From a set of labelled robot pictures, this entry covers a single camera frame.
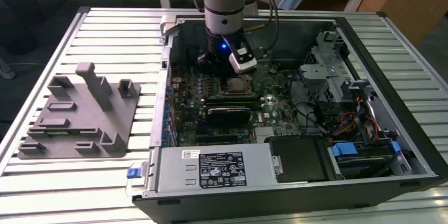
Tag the silver-topped CPU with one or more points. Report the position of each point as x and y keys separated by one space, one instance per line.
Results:
x=236 y=84

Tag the CPU socket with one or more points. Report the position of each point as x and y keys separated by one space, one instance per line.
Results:
x=234 y=93

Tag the silver coin battery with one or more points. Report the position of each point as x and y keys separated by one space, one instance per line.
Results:
x=272 y=70

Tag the black RAM slot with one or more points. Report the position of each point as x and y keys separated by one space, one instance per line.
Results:
x=230 y=102
x=230 y=98
x=230 y=105

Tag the green motherboard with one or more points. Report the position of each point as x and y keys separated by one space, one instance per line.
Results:
x=280 y=87

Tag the black graphics card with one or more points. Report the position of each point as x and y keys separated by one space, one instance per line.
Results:
x=226 y=116

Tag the perforated metal drive cage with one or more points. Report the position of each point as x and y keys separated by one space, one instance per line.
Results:
x=321 y=77

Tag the silver chipset heatsink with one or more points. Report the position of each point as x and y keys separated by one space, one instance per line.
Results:
x=265 y=132

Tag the black expansion slot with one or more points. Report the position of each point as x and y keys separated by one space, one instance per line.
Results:
x=224 y=141

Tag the silver power supply unit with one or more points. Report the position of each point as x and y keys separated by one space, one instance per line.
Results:
x=174 y=166

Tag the black plastic shroud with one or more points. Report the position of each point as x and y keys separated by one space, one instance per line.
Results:
x=300 y=158

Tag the grey parts rack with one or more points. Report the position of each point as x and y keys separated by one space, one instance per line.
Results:
x=80 y=134

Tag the blue case latch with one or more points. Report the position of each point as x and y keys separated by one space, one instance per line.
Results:
x=132 y=172

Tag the hard disk in blue carrier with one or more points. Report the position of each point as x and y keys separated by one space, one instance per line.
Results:
x=344 y=150

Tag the black open PC case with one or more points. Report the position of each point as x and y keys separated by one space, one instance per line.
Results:
x=244 y=203

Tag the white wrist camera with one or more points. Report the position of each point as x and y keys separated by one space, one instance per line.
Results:
x=244 y=65

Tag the grey metal drive bracket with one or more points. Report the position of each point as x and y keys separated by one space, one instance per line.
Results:
x=376 y=108

